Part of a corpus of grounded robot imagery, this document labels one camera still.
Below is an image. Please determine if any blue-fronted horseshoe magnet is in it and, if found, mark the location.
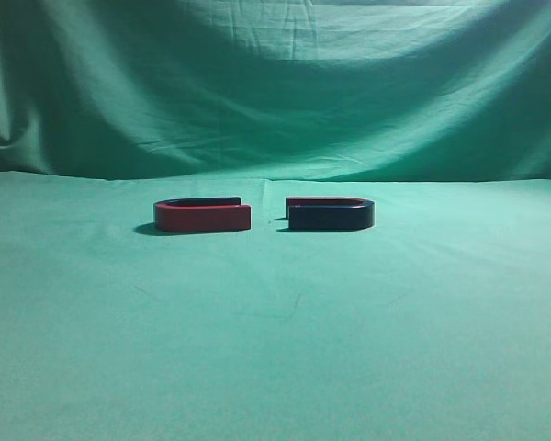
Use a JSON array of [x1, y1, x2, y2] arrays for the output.
[[286, 197, 375, 231]]

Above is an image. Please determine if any left red-fronted horseshoe magnet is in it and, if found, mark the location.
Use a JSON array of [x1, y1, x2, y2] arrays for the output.
[[153, 197, 252, 233]]

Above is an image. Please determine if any green cloth backdrop and cover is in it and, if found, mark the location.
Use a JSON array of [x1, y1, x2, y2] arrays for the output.
[[0, 1, 551, 440]]

